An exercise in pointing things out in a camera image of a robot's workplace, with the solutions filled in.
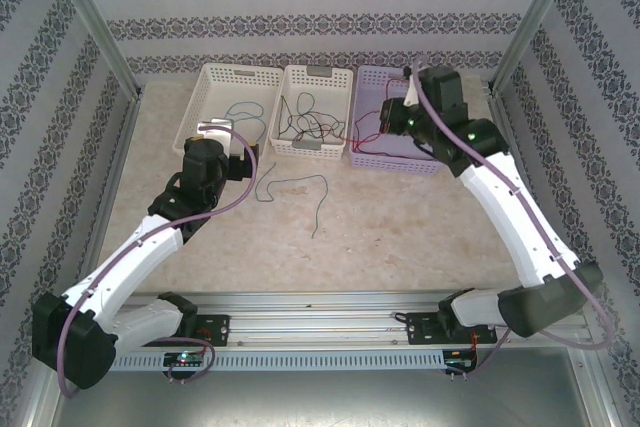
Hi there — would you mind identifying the thin black cable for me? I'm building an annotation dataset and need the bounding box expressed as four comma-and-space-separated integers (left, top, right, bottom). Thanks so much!
287, 91, 346, 143
289, 111, 349, 144
277, 95, 321, 141

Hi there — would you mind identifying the thin blue cable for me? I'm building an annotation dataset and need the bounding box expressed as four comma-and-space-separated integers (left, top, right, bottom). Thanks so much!
222, 100, 267, 136

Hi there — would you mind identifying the bundle of coloured wires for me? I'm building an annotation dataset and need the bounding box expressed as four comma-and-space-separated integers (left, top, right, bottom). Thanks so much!
254, 162, 330, 239

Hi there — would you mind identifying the purple plastic basket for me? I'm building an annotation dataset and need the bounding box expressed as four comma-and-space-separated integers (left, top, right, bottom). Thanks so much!
348, 64, 447, 171

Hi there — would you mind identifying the wide white plastic basket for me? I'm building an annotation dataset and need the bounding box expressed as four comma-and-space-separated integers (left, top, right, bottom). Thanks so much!
171, 62, 285, 172

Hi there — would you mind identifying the circuit board with green light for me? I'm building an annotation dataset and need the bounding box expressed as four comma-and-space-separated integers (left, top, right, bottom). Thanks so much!
163, 351, 207, 369

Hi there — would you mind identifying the circuit board with blue light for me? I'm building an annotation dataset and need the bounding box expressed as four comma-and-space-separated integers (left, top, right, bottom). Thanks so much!
443, 348, 479, 373

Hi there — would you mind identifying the grey metal panel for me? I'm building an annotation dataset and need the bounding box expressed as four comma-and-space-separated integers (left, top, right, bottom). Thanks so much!
49, 346, 601, 427

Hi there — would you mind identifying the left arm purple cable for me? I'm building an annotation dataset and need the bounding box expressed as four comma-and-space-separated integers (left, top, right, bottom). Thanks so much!
58, 126, 260, 399

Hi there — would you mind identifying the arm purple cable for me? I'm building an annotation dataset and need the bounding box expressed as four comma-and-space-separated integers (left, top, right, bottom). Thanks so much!
410, 59, 619, 381
58, 126, 260, 399

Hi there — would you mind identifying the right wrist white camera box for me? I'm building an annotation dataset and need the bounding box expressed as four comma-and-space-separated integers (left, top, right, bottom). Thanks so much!
401, 60, 427, 109

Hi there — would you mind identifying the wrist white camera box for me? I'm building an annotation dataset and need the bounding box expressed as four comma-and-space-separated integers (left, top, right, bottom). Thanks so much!
196, 117, 237, 148
401, 60, 427, 109

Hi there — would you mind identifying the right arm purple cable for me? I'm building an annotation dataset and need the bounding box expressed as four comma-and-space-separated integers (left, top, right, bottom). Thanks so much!
410, 59, 619, 381

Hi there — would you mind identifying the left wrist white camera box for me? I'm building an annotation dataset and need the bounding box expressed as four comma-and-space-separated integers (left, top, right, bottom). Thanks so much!
196, 117, 237, 148

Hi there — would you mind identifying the white basket with grey handles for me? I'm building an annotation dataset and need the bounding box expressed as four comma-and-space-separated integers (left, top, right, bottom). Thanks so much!
268, 64, 355, 162

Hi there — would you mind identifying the left aluminium side rail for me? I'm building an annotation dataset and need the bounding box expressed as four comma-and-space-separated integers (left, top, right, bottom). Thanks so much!
82, 94, 144, 268

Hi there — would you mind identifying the right aluminium frame post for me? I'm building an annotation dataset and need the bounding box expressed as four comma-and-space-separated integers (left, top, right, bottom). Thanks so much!
487, 0, 586, 96

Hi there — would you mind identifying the aluminium frame post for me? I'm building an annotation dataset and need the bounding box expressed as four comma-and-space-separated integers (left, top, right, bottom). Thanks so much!
44, 0, 144, 98
487, 0, 586, 96

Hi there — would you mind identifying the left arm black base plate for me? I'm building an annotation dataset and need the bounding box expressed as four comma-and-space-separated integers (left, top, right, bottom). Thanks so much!
139, 314, 232, 348

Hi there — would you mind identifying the left aluminium frame post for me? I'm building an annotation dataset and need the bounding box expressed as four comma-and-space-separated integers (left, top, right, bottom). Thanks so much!
44, 0, 144, 98

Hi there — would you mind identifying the aluminium mounting rail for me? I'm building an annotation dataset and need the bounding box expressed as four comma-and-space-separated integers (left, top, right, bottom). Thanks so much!
48, 290, 589, 351

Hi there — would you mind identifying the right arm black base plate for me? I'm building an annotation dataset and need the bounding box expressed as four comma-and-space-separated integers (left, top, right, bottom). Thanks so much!
405, 311, 499, 347

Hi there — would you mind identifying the white slotted cable duct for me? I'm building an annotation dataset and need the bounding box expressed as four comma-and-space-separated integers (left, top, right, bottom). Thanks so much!
112, 350, 446, 373

